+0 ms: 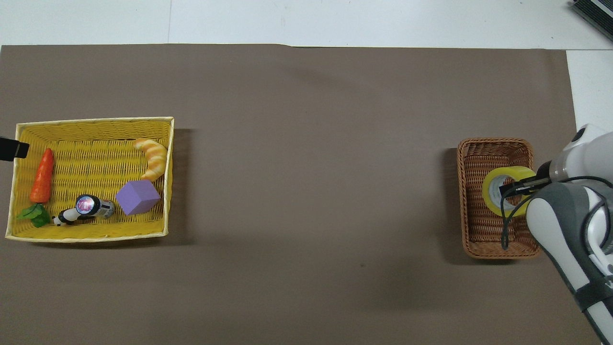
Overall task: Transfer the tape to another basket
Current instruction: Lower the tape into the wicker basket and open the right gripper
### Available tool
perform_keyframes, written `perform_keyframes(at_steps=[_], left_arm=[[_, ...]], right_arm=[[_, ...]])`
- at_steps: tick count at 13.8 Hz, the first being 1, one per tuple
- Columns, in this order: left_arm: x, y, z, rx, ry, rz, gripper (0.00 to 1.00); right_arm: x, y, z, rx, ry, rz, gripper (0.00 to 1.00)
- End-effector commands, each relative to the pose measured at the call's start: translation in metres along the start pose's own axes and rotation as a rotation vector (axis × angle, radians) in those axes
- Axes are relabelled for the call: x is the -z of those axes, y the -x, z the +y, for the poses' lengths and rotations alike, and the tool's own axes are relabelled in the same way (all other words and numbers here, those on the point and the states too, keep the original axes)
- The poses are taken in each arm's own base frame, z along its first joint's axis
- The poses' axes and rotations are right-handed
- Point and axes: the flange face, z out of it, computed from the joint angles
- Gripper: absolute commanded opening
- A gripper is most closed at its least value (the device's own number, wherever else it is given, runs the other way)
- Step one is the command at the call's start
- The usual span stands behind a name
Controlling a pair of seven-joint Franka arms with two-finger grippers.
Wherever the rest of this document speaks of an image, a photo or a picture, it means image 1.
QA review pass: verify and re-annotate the yellow tape roll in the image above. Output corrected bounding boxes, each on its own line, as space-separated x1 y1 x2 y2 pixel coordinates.
481 166 537 218

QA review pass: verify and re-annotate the small panda toy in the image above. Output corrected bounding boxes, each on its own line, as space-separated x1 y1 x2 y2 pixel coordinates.
52 208 90 227

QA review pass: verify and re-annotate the black cable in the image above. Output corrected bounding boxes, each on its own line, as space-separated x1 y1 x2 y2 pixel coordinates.
499 175 613 251

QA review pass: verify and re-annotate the orange toy carrot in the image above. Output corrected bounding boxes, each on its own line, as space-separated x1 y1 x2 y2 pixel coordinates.
17 148 55 229

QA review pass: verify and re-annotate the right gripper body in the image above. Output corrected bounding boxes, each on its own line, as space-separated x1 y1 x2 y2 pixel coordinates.
524 161 553 194

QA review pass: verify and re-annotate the brown wicker basket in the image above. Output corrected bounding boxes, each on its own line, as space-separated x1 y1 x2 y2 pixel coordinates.
456 138 541 260

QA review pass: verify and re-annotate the purple foam cube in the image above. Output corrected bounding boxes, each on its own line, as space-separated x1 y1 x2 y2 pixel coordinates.
115 180 161 216

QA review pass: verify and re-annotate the toy croissant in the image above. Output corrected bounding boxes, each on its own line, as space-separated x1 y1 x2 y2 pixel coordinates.
133 138 168 182

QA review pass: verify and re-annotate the black stand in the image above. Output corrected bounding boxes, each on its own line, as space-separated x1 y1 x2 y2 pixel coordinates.
569 0 613 30

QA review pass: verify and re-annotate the yellow woven basket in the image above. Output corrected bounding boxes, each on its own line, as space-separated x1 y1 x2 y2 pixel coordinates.
5 116 175 243

